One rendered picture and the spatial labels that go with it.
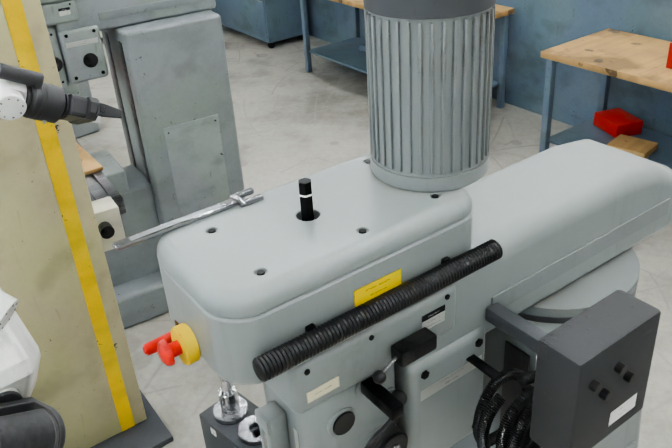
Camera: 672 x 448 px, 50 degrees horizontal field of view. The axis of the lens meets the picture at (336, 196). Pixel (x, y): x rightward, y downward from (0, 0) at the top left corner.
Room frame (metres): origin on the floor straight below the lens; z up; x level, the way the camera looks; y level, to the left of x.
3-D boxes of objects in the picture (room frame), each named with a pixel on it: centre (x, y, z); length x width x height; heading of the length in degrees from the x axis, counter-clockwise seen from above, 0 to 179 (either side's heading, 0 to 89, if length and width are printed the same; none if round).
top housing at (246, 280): (0.97, 0.03, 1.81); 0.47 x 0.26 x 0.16; 124
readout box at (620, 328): (0.85, -0.39, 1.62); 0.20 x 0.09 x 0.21; 124
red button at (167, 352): (0.82, 0.26, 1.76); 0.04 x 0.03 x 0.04; 34
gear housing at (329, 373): (0.98, 0.01, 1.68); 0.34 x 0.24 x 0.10; 124
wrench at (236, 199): (0.97, 0.23, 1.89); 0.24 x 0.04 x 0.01; 124
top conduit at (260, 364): (0.86, -0.07, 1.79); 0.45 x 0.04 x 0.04; 124
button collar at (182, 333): (0.83, 0.24, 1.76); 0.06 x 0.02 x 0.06; 34
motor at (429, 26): (1.10, -0.16, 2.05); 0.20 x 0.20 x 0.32
